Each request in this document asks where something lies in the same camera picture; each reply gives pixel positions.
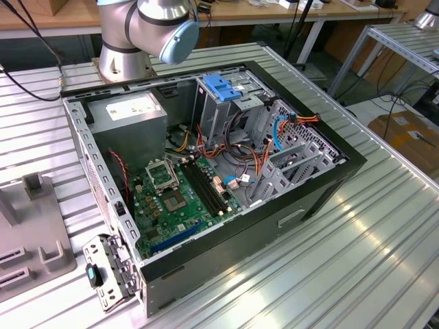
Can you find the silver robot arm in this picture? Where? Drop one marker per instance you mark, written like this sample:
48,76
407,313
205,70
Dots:
147,20

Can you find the metal disk bay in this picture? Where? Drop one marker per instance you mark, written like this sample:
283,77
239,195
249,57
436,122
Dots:
295,161

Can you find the RAM slot white clips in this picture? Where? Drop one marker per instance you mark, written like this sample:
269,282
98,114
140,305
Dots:
213,188
204,188

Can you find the CPU socket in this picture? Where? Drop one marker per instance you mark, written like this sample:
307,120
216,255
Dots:
175,202

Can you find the green motherboard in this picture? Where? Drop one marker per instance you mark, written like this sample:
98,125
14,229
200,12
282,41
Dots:
181,219

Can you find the blue plastic drive latch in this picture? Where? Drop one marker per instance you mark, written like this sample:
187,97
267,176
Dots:
219,87

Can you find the black open PC case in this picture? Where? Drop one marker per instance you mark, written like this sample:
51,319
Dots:
240,240

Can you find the blue expansion slot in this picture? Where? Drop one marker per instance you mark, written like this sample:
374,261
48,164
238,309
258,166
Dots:
178,236

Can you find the grey power supply unit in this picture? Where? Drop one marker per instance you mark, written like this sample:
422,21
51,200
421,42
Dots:
130,137

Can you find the wooden desk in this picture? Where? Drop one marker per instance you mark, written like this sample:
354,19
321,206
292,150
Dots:
274,13

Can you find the black tripod stand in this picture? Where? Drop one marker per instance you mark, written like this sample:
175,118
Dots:
303,20

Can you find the black teal latch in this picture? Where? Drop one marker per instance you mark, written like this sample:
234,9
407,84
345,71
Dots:
91,274

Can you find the small white box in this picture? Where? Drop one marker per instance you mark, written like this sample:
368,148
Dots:
287,4
317,4

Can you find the labelled cardboard box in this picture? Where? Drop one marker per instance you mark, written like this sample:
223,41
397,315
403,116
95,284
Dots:
404,137

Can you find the grey parts rack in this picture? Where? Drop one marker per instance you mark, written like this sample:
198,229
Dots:
34,219

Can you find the metal card retention bracket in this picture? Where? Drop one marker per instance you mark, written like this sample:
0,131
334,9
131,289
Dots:
103,245

